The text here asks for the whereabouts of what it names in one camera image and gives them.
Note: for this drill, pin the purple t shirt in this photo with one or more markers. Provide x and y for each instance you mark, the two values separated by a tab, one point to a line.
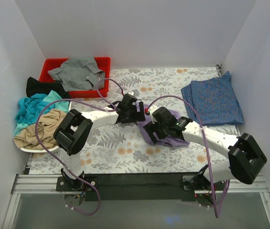
168	141

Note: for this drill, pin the blue checkered folded shirt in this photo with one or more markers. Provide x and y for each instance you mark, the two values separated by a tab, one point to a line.
213	101

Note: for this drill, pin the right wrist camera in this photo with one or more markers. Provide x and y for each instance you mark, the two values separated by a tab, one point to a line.
149	112

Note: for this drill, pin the teal shirt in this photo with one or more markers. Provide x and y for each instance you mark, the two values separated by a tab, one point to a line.
30	108

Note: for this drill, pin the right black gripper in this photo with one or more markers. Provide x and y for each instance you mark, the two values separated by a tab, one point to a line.
151	129

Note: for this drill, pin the black shirt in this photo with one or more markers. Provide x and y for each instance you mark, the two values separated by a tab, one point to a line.
34	86

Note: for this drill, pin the red plastic bin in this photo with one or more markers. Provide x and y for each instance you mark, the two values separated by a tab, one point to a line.
103	63

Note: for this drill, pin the aluminium frame rail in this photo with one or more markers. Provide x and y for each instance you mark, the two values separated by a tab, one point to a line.
47	184

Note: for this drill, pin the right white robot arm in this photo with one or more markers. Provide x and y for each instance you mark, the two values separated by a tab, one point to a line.
245	159

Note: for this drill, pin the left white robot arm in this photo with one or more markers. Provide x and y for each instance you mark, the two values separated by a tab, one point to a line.
72	133

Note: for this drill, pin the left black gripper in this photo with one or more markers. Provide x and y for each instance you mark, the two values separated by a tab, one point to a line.
139	111

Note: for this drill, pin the white oval basket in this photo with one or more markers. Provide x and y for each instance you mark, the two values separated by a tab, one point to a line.
43	151

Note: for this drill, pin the beige shirt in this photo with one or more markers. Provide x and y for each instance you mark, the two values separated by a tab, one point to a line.
47	125

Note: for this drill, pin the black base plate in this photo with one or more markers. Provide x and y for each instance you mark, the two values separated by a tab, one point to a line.
136	186

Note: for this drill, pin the grey collared shirt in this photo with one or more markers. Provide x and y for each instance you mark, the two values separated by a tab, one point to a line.
79	74

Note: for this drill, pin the floral table mat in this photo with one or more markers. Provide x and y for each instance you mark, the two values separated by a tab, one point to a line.
122	149

